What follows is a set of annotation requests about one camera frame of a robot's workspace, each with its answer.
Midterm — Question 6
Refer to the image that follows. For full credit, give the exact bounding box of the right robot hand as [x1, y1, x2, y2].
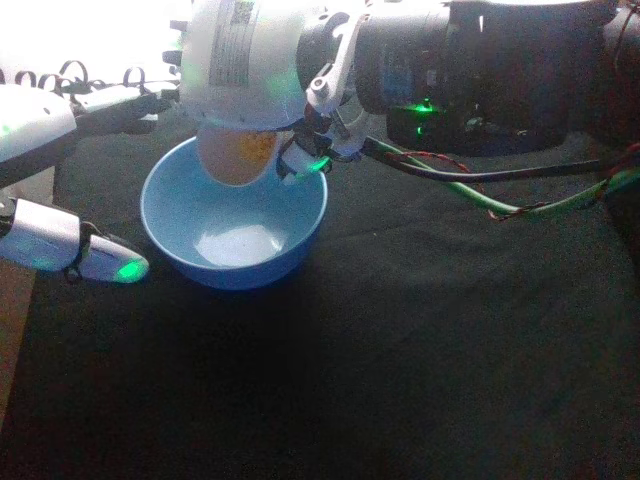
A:
[160, 0, 335, 189]

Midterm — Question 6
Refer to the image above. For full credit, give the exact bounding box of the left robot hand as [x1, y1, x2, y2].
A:
[0, 59, 181, 286]

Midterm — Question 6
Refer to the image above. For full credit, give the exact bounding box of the white paper cup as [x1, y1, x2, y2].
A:
[196, 124, 280, 188]

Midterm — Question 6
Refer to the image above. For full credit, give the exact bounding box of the light blue bowl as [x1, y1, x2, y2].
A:
[139, 133, 330, 291]

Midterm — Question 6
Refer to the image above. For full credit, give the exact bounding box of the red twisted wire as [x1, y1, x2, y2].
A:
[384, 144, 640, 222]

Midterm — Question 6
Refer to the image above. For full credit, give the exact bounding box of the green robot cable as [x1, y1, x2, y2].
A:
[369, 139, 640, 217]

